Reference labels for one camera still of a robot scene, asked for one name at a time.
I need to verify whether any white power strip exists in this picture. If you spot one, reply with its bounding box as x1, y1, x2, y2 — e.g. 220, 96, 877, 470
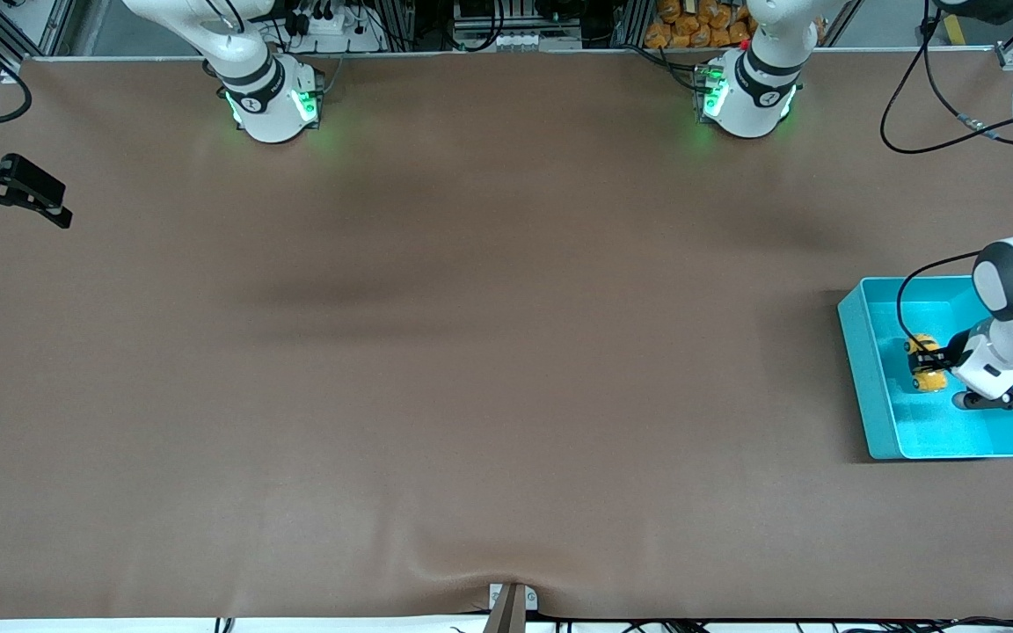
282, 9, 384, 55

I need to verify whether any yellow beetle toy car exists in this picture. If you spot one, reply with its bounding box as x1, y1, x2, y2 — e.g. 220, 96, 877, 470
904, 332, 950, 394

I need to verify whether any metal table edge bracket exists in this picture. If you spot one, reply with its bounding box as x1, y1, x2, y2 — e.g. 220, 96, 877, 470
488, 582, 539, 633

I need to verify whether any teal plastic storage bin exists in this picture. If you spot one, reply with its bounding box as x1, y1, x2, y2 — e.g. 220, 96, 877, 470
838, 276, 1013, 461

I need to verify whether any brown table mat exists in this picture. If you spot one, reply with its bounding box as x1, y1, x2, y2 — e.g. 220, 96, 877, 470
0, 51, 1013, 622

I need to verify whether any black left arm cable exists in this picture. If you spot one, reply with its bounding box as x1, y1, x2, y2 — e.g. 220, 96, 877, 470
879, 0, 1013, 348

